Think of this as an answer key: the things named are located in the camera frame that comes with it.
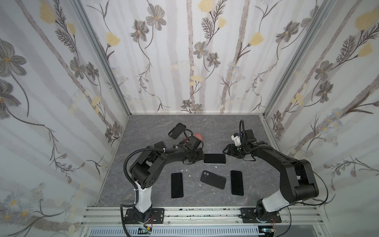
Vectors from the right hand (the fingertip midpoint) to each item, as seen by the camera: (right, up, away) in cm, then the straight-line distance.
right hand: (224, 149), depth 90 cm
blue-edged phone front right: (+7, -20, -4) cm, 22 cm away
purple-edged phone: (-5, -7, +3) cm, 9 cm away
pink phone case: (-15, +7, +18) cm, 25 cm away
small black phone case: (-31, +11, +21) cm, 40 cm away
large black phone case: (-6, -18, -3) cm, 19 cm away
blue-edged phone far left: (-42, +1, +12) cm, 44 cm away
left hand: (-13, -4, +4) cm, 14 cm away
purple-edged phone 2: (-29, -21, -6) cm, 36 cm away
